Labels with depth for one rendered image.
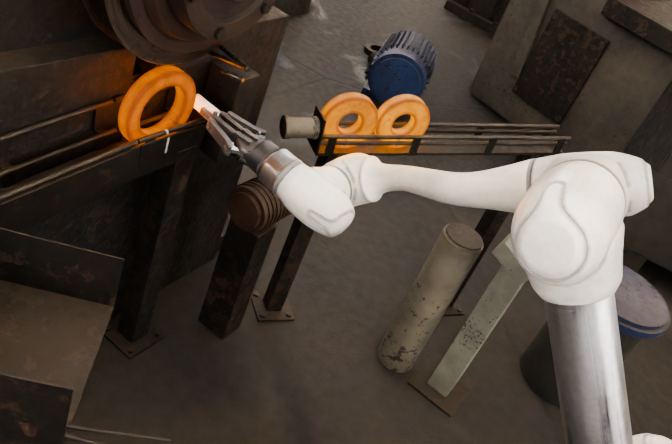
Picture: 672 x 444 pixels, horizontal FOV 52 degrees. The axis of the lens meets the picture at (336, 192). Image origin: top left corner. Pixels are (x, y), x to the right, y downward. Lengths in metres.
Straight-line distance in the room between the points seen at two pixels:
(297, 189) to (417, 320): 0.77
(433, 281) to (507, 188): 0.79
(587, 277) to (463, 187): 0.33
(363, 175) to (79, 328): 0.65
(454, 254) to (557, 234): 0.95
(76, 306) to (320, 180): 0.52
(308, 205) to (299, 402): 0.76
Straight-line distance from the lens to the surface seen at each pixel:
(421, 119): 1.85
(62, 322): 1.22
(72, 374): 1.16
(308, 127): 1.73
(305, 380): 2.04
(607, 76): 3.73
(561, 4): 3.84
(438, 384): 2.18
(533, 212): 0.96
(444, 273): 1.91
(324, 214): 1.37
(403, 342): 2.10
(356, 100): 1.74
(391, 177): 1.45
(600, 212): 0.98
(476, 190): 1.22
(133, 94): 1.42
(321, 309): 2.25
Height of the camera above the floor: 1.52
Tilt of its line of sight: 33 degrees down
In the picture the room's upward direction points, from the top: 23 degrees clockwise
